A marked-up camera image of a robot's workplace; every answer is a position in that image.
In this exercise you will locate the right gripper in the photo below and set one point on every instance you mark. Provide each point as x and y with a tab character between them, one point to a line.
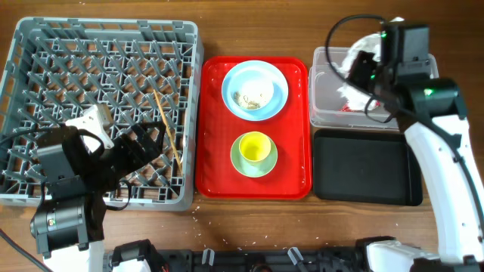
361	62

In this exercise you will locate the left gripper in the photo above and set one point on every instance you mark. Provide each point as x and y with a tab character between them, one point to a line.
125	143

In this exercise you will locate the white napkin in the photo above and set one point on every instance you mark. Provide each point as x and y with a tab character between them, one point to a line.
371	43

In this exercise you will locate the wooden chopstick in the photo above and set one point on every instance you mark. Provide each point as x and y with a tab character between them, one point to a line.
168	131

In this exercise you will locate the red snack wrapper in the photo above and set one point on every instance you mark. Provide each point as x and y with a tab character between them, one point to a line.
346	108

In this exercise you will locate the yellow cup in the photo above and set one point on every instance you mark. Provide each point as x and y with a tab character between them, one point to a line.
254	146

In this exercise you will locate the white bowl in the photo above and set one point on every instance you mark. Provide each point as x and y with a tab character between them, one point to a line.
252	81

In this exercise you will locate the food scraps and rice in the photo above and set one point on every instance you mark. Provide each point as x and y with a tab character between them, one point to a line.
248	100

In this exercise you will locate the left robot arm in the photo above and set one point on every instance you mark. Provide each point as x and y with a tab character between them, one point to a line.
68	228

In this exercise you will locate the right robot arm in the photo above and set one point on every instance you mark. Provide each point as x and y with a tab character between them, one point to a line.
432	115

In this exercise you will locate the grey dishwasher rack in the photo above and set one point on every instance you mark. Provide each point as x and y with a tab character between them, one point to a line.
140	70

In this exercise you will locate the clear plastic bin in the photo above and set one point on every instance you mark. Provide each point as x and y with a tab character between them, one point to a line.
326	103

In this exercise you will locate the red plastic tray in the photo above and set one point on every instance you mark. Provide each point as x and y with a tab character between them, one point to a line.
218	128

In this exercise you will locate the black plastic tray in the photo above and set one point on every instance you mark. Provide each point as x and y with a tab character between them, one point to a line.
363	166

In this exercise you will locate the green saucer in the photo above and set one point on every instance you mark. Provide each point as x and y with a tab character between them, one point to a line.
253	170

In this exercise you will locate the light blue plate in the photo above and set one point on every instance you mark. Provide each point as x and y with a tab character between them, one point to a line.
277	103

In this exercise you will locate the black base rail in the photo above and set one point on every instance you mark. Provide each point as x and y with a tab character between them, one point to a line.
289	259

